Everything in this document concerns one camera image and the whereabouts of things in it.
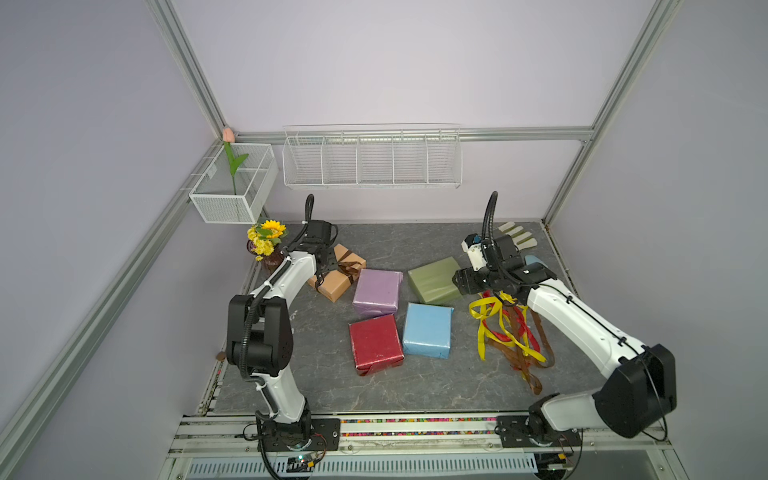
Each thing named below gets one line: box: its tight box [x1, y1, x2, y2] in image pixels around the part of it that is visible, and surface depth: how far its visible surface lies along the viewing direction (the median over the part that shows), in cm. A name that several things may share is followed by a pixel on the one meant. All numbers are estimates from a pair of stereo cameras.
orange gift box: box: [308, 244, 366, 303], surface depth 100 cm
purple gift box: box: [352, 268, 404, 316], surface depth 93 cm
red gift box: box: [348, 314, 405, 376], surface depth 83 cm
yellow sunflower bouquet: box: [247, 219, 287, 262], surface depth 86 cm
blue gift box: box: [403, 302, 454, 359], surface depth 86 cm
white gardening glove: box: [498, 221, 538, 251], surface depth 118 cm
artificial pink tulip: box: [222, 127, 249, 195], surface depth 91 cm
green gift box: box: [408, 256, 463, 303], surface depth 99 cm
